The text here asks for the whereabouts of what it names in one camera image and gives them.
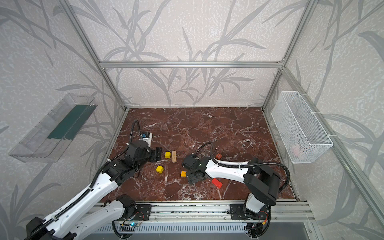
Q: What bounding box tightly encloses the natural wood long block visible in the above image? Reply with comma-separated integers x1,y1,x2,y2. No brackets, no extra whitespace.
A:
172,151,177,163

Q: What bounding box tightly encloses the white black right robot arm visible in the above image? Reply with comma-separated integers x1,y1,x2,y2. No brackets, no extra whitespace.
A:
182,147,291,239

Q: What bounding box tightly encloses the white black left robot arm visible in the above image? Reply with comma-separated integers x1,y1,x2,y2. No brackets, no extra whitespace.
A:
26,130,162,240

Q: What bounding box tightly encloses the red flat block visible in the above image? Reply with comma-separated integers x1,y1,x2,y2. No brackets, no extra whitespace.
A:
211,179,223,189

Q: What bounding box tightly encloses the yellow cube front left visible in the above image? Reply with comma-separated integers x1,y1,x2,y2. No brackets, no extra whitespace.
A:
156,166,164,174

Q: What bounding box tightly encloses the pink item in basket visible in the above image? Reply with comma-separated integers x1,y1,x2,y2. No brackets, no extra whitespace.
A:
291,145,305,160

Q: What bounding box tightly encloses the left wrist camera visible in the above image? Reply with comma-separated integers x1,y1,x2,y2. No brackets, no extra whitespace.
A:
141,132,153,141

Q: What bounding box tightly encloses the clear plastic wall bin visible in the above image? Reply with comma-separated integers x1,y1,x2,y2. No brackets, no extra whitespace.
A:
9,94,98,163

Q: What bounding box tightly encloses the aluminium frame horizontal bar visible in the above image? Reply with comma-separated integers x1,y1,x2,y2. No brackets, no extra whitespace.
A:
100,61,283,69

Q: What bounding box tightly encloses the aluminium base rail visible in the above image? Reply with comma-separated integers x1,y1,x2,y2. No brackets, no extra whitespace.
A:
137,199,316,224

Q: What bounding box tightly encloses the white wire mesh basket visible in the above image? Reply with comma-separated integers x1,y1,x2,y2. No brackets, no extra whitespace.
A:
271,91,333,164

